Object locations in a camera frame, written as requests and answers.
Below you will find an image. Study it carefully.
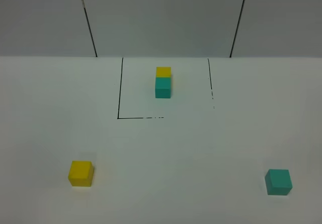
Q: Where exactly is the teal template cube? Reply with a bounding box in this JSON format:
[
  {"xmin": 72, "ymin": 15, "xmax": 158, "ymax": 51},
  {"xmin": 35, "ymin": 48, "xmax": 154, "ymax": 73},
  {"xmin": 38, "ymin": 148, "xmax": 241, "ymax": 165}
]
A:
[{"xmin": 155, "ymin": 77, "xmax": 172, "ymax": 99}]

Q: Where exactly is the yellow template cube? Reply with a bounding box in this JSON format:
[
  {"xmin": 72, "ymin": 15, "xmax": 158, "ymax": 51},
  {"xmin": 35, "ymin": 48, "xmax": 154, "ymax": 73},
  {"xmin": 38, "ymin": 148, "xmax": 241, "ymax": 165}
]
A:
[{"xmin": 156, "ymin": 67, "xmax": 172, "ymax": 78}]

